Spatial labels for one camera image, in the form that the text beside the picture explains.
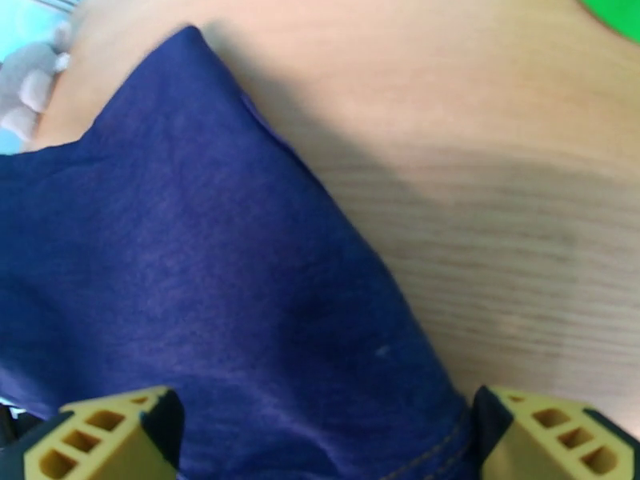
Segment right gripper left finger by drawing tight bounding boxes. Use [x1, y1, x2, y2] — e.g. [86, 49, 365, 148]
[0, 386, 185, 480]

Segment grey husky plush toy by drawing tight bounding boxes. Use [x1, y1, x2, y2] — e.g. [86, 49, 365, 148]
[0, 23, 72, 143]

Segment green plastic basket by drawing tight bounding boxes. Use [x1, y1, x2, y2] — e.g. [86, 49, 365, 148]
[574, 0, 640, 45]

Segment dark blue denim trousers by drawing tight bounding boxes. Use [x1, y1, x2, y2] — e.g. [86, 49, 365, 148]
[0, 24, 481, 480]

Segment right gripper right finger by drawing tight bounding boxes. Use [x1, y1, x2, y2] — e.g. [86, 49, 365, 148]
[472, 386, 640, 480]

